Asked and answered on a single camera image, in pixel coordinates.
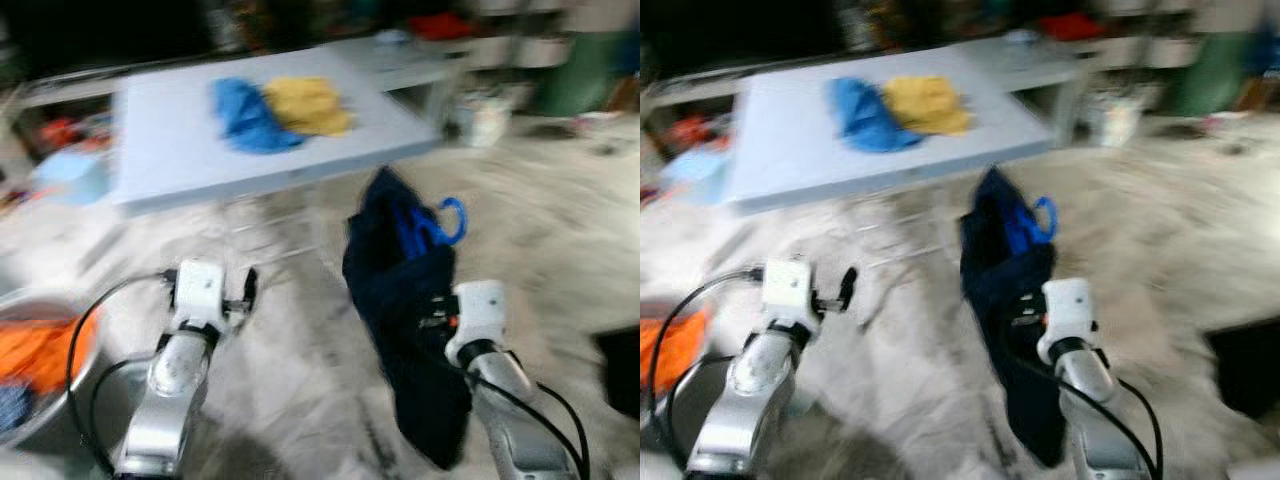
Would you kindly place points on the navy garment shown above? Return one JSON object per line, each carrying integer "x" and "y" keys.
{"x": 410, "y": 340}
{"x": 1010, "y": 340}

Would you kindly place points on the blue plastic hanger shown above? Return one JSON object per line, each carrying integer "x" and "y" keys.
{"x": 1053, "y": 216}
{"x": 463, "y": 222}

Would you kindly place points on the orange garment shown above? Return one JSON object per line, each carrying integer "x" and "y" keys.
{"x": 670, "y": 350}
{"x": 40, "y": 355}

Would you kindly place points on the grey laundry basin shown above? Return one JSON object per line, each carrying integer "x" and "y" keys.
{"x": 690, "y": 415}
{"x": 62, "y": 412}

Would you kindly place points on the light blue box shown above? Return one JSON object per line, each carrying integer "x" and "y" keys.
{"x": 70, "y": 177}
{"x": 695, "y": 178}

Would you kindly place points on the yellow garment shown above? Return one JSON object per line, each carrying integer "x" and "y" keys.
{"x": 925, "y": 105}
{"x": 310, "y": 105}

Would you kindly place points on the black bulky object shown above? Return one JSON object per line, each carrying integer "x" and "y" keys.
{"x": 620, "y": 370}
{"x": 1245, "y": 370}

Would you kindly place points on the white printed bag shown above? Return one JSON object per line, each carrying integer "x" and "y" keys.
{"x": 1112, "y": 118}
{"x": 482, "y": 118}

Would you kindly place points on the red blue toy ball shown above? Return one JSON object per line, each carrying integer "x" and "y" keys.
{"x": 60, "y": 132}
{"x": 688, "y": 132}

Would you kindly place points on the white television bench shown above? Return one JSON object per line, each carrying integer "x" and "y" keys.
{"x": 700, "y": 90}
{"x": 70, "y": 92}

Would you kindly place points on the blue plaid garment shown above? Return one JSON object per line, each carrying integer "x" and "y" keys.
{"x": 14, "y": 408}

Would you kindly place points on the low white table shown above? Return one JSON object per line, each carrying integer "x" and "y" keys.
{"x": 400, "y": 65}
{"x": 1030, "y": 65}

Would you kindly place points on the black television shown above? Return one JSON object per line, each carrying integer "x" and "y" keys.
{"x": 110, "y": 35}
{"x": 735, "y": 35}

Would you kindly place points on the white storage shelf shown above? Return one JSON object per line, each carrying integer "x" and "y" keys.
{"x": 1150, "y": 50}
{"x": 520, "y": 50}

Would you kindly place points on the green armchair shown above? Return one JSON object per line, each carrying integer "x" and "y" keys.
{"x": 1212, "y": 75}
{"x": 582, "y": 75}

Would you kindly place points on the red cushion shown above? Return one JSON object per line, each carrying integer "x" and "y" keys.
{"x": 437, "y": 26}
{"x": 1067, "y": 26}

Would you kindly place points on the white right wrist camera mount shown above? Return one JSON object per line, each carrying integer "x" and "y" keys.
{"x": 480, "y": 315}
{"x": 1068, "y": 310}

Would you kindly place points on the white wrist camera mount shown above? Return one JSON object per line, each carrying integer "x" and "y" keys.
{"x": 790, "y": 288}
{"x": 1068, "y": 310}
{"x": 200, "y": 290}
{"x": 480, "y": 315}

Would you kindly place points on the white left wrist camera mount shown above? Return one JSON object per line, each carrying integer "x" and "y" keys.
{"x": 790, "y": 288}
{"x": 200, "y": 290}

